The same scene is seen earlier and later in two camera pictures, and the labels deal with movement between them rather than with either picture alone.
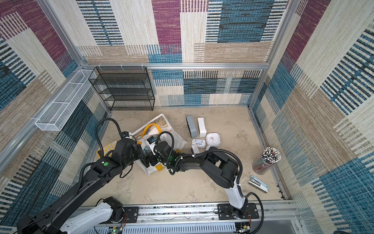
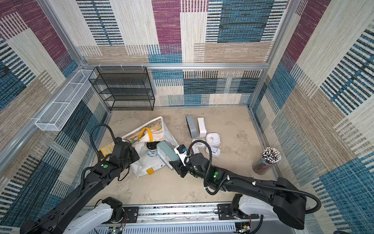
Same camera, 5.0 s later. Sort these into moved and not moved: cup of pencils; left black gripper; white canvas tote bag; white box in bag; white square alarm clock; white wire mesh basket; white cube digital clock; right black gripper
Moved: white canvas tote bag; left black gripper; right black gripper
Not moved: white square alarm clock; white cube digital clock; white box in bag; cup of pencils; white wire mesh basket
